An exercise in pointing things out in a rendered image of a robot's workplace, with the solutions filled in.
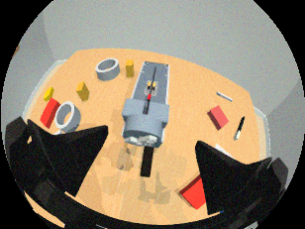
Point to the red rectangular block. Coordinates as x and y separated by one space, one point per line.
49 112
194 193
218 117

